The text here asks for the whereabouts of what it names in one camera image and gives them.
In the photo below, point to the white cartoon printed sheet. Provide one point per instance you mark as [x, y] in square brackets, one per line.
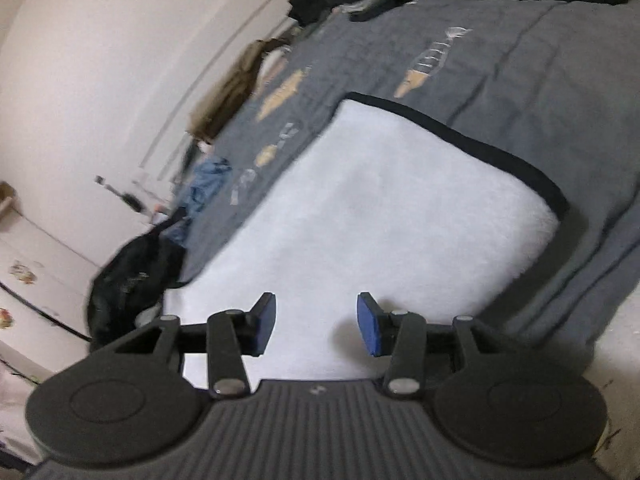
[620, 340]

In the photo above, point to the folded khaki clothes stack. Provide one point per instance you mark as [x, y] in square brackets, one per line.
[225, 95]

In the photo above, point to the mouse sticker with red patch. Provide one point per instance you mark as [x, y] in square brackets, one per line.
[5, 319]

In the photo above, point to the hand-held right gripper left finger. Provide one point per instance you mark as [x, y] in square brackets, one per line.
[265, 322]

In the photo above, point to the blue denim shirt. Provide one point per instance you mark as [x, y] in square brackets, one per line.
[210, 180]

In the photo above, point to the brown cardboard box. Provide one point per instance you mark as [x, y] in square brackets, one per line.
[9, 200]

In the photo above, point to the small black clothes heap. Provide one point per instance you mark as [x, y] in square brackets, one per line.
[307, 7]

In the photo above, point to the white wardrobe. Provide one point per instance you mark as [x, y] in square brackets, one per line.
[60, 270]

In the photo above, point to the black garment heap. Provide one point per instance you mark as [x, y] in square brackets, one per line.
[130, 280]

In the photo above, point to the mouse sticker with pink bow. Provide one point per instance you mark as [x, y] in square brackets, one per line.
[22, 272]

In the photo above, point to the white headboard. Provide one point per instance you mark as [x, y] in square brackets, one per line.
[210, 70]

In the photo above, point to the white blanket with black trim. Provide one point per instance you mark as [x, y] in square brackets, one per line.
[375, 220]

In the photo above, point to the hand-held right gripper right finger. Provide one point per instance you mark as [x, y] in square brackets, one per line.
[367, 325]

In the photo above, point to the grey quilted bedspread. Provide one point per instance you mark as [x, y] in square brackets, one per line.
[500, 85]

